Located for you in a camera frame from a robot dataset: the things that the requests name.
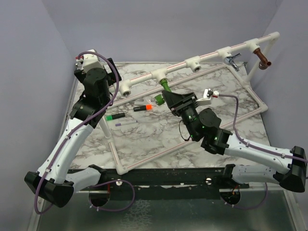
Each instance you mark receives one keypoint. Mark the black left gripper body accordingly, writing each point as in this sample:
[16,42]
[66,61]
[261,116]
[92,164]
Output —
[111,70]

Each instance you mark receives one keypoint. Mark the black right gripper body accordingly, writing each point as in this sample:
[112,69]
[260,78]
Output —
[188,103]

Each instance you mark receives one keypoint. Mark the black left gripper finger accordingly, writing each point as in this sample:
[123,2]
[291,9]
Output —
[117,78]
[113,74]

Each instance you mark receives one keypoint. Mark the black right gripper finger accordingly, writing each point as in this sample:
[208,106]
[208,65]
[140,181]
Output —
[169,98]
[177,99]

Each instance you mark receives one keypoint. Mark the green water faucet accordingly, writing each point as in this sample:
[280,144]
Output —
[159,99]

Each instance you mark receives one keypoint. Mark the white pvc pipe frame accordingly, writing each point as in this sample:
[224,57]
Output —
[158,140]

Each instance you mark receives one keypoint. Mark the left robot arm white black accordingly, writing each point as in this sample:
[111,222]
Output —
[51,181]

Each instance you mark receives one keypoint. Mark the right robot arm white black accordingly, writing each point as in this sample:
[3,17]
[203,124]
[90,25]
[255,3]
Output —
[285,167]

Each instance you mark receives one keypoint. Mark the clear plastic bag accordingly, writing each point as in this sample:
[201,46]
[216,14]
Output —
[145,101]

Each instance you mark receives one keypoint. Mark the orange capped black marker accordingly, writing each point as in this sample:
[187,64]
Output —
[142,108]

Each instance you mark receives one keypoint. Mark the green capped black marker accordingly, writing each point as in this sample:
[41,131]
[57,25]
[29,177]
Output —
[114,116]

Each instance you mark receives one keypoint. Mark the purple capped white pen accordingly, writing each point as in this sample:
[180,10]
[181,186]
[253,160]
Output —
[126,123]

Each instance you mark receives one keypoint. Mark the grey metal faucet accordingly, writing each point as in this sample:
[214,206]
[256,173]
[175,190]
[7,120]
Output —
[229,60]

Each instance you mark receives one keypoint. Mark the brown copper faucet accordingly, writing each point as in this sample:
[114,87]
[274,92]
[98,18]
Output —
[264,63]

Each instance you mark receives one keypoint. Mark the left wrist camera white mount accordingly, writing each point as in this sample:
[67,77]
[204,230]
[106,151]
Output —
[89,61]

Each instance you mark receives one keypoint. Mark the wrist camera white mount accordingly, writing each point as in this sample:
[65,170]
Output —
[208,95]
[89,61]

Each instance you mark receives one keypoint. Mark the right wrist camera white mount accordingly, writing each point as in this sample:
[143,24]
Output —
[208,95]

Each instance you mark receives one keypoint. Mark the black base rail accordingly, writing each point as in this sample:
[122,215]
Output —
[165,184]

